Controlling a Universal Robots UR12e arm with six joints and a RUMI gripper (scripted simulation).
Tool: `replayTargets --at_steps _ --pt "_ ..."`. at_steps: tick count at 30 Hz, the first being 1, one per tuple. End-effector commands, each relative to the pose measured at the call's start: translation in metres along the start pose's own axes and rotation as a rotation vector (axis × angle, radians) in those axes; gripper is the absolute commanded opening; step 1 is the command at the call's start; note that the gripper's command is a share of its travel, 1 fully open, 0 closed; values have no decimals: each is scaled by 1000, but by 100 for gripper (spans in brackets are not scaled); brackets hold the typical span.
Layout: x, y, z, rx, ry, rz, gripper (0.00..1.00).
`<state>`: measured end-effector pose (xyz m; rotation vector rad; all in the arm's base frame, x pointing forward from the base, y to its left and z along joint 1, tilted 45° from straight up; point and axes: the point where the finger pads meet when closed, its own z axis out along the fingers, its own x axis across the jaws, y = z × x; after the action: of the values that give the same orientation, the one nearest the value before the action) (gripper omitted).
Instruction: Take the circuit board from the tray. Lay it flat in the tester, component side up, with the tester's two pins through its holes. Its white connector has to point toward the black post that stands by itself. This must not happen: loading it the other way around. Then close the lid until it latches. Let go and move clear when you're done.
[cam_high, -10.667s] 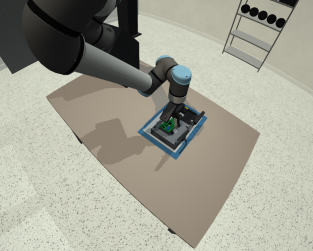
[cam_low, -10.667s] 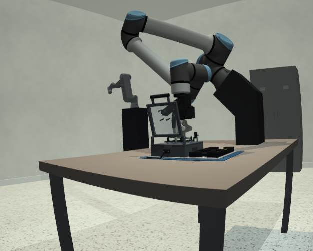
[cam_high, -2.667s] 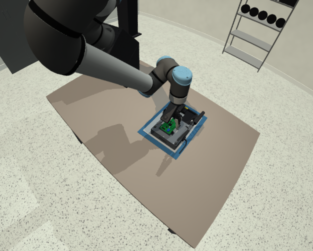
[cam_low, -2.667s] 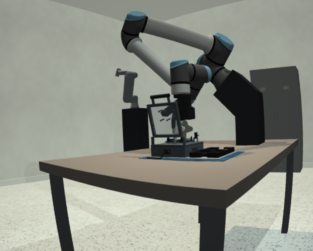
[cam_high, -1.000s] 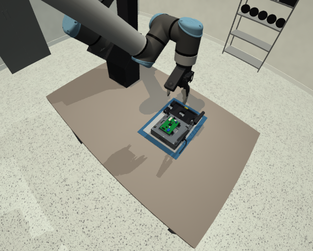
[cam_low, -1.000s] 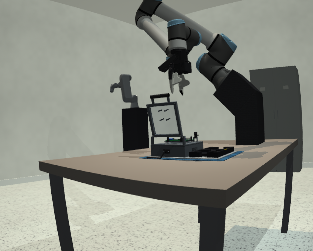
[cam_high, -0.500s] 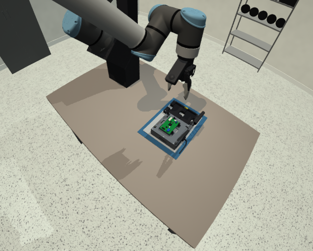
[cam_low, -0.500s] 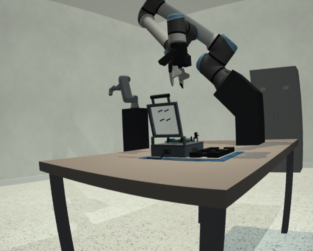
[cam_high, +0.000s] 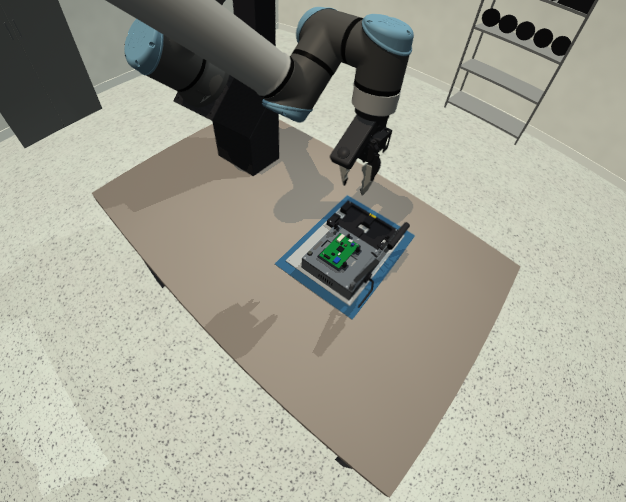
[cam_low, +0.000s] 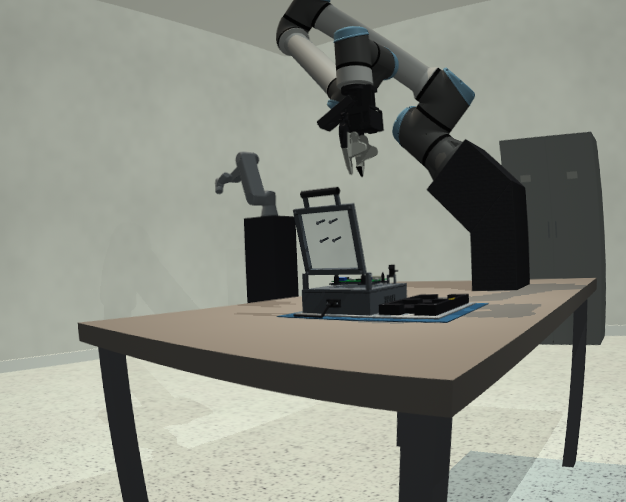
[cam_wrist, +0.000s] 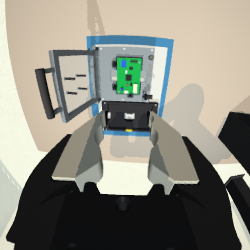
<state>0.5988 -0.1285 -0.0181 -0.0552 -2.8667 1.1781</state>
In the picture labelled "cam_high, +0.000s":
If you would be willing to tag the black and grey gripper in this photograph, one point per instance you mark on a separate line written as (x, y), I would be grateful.
(370, 151)

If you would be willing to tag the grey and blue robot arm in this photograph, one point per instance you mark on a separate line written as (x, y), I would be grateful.
(208, 34)

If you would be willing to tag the green circuit board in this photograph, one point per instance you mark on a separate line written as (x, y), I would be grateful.
(339, 250)

